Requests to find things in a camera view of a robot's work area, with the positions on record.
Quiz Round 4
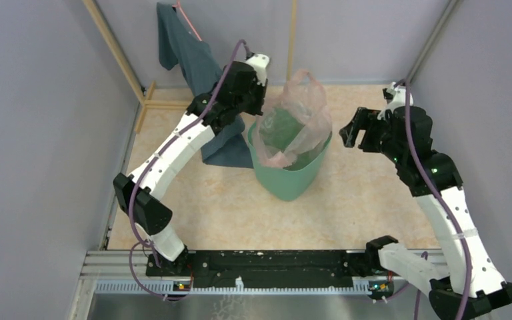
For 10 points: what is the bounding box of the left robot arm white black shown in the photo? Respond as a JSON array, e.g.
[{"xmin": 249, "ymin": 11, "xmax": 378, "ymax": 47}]
[{"xmin": 113, "ymin": 53, "xmax": 270, "ymax": 276}]

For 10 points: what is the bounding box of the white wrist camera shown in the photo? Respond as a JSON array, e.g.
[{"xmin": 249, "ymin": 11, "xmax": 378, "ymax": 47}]
[
  {"xmin": 377, "ymin": 82, "xmax": 413, "ymax": 120},
  {"xmin": 245, "ymin": 53, "xmax": 270, "ymax": 87}
]

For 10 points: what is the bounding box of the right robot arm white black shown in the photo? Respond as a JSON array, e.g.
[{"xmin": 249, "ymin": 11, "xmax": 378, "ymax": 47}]
[{"xmin": 339, "ymin": 106, "xmax": 512, "ymax": 319}]

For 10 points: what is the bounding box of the grey slotted cable duct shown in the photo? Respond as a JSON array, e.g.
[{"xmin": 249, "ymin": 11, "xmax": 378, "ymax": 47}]
[{"xmin": 95, "ymin": 277, "xmax": 408, "ymax": 300}]

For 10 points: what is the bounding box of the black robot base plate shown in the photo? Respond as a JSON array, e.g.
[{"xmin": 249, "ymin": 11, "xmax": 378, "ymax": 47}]
[{"xmin": 145, "ymin": 249, "xmax": 397, "ymax": 289}]

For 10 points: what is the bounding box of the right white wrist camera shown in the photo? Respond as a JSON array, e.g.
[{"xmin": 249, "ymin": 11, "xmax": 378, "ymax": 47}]
[{"xmin": 377, "ymin": 82, "xmax": 413, "ymax": 120}]

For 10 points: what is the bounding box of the pink plastic trash bag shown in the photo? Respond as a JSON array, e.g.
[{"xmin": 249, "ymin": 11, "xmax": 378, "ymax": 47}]
[{"xmin": 250, "ymin": 69, "xmax": 332, "ymax": 171}]

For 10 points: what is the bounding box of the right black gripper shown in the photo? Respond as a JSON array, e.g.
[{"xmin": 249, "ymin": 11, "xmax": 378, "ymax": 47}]
[{"xmin": 339, "ymin": 107, "xmax": 404, "ymax": 165}]

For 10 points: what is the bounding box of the pink clothes hanger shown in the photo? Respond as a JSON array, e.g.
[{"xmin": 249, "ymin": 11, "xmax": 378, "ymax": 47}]
[{"xmin": 173, "ymin": 0, "xmax": 203, "ymax": 41}]

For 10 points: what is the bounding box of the dark teal hanging cloth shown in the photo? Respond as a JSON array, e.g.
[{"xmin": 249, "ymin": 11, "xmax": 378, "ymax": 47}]
[{"xmin": 156, "ymin": 3, "xmax": 253, "ymax": 169}]

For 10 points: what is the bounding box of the green plastic trash bin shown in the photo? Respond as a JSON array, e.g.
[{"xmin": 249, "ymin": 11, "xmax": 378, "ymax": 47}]
[{"xmin": 247, "ymin": 109, "xmax": 333, "ymax": 201}]

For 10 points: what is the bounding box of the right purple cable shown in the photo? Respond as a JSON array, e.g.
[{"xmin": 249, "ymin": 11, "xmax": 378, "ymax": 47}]
[{"xmin": 393, "ymin": 79, "xmax": 473, "ymax": 320}]

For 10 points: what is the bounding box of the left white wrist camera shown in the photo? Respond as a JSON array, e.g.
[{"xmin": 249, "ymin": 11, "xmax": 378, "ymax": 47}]
[{"xmin": 245, "ymin": 53, "xmax": 270, "ymax": 87}]

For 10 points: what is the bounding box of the wooden clothes rack frame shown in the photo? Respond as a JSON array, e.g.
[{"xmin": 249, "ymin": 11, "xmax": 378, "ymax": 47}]
[{"xmin": 83, "ymin": 1, "xmax": 300, "ymax": 133}]

